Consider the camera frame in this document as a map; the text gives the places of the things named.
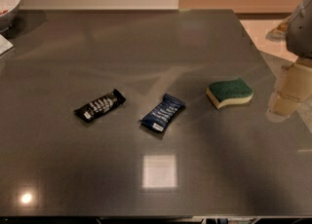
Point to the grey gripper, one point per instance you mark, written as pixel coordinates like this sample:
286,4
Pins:
300,29

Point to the blue rxbar wrapper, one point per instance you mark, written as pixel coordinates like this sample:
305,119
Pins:
161,115

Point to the black rxbar wrapper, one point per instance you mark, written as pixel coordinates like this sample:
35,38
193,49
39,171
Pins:
100,106

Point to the green and yellow sponge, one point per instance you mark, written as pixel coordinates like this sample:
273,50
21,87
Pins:
233,92

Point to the white paper sheet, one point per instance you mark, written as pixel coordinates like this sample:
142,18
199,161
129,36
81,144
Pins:
5,45

